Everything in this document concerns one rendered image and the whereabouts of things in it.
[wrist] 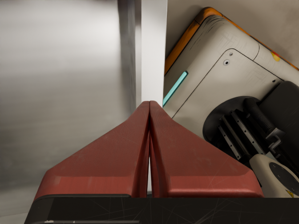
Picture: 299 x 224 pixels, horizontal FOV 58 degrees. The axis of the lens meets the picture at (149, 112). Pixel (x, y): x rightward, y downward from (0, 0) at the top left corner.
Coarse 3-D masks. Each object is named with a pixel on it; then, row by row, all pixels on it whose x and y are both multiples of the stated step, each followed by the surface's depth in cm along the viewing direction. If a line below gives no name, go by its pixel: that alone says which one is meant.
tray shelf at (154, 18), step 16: (144, 0) 19; (160, 0) 19; (144, 16) 20; (160, 16) 20; (144, 32) 20; (160, 32) 21; (144, 48) 21; (160, 48) 21; (144, 64) 22; (160, 64) 22; (144, 80) 23; (160, 80) 23; (144, 96) 24; (160, 96) 24
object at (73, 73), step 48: (0, 0) 17; (48, 0) 17; (96, 0) 18; (0, 48) 19; (48, 48) 19; (96, 48) 20; (0, 96) 21; (48, 96) 22; (96, 96) 23; (0, 144) 24; (48, 144) 25; (0, 192) 27
